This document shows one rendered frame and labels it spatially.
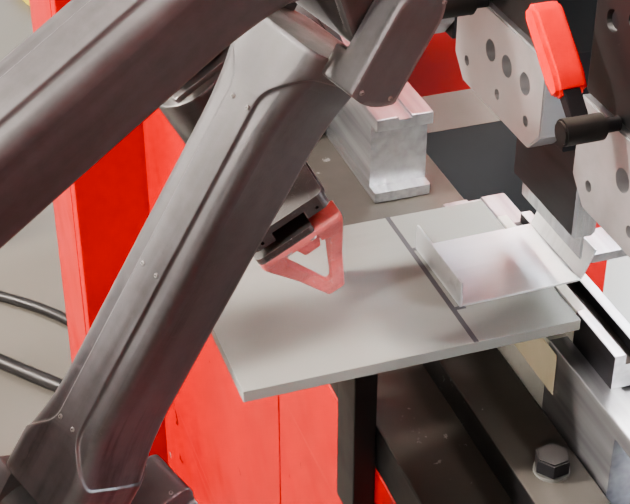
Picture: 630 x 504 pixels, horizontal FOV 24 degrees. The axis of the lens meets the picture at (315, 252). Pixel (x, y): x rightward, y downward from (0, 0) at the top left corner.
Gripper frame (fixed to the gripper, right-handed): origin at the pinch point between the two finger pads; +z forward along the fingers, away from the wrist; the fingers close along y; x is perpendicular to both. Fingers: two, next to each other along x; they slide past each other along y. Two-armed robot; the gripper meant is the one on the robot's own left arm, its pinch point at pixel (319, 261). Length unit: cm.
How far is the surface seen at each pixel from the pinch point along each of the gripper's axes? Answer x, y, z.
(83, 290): 34, 85, 49
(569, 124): -18.3, -15.5, -10.6
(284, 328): 4.8, -3.4, 0.7
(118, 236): 25, 84, 44
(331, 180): -4.2, 35.2, 20.3
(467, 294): -8.0, -4.0, 7.5
